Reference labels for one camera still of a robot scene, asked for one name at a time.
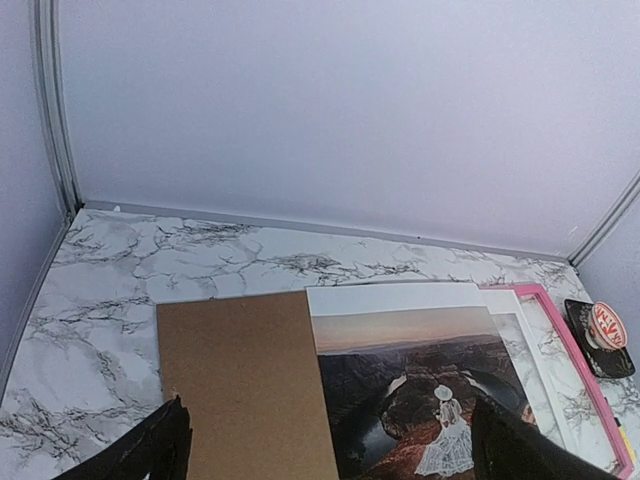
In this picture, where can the canyon landscape photo print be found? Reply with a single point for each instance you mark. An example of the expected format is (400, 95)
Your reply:
(402, 366)

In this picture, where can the aluminium corner post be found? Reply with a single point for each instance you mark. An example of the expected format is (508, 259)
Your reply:
(613, 215)
(47, 65)

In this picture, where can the black patterned tray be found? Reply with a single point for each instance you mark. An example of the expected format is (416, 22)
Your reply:
(607, 364)

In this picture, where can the red patterned object in tray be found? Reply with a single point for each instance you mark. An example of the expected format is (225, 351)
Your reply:
(605, 329)

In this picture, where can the white passe-partout mat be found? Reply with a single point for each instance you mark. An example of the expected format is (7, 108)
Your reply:
(543, 402)

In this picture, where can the brown fibreboard backing board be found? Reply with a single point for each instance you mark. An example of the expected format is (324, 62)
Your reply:
(247, 371)

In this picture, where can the right aluminium corner post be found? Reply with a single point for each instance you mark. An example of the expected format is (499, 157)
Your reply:
(613, 215)

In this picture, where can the pink wooden picture frame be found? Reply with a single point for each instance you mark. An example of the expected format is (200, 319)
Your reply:
(586, 410)

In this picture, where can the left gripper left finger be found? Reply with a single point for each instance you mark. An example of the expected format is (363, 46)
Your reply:
(157, 448)

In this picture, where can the yellow handled screwdriver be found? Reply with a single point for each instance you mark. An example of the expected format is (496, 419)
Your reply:
(626, 440)

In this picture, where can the left aluminium corner post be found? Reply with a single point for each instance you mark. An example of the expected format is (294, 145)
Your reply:
(47, 65)

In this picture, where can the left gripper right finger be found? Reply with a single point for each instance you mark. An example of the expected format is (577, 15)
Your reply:
(505, 447)

